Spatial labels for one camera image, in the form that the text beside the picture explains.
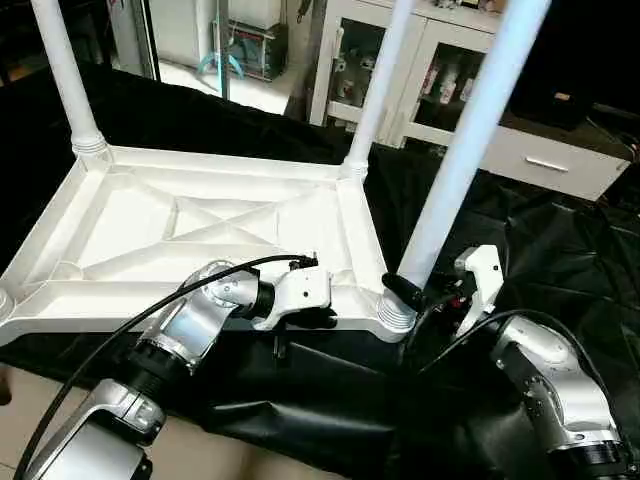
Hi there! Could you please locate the teal storage box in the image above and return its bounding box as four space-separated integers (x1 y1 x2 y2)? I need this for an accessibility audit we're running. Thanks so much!
200 15 293 81

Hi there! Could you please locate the white plastic table top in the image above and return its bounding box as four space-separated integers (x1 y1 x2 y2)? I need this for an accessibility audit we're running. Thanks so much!
0 145 419 349

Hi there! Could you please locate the white drawer unit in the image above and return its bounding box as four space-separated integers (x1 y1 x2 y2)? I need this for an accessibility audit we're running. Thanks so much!
480 125 633 203

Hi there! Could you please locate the black work mat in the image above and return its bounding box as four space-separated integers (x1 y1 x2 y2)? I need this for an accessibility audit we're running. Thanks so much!
0 60 640 480

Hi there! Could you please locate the black box yellow label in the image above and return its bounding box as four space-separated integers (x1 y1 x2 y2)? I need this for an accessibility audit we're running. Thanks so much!
515 0 640 131

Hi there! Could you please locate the white glass-door cabinet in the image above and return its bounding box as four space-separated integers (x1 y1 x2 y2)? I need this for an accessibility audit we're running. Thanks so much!
308 0 521 149

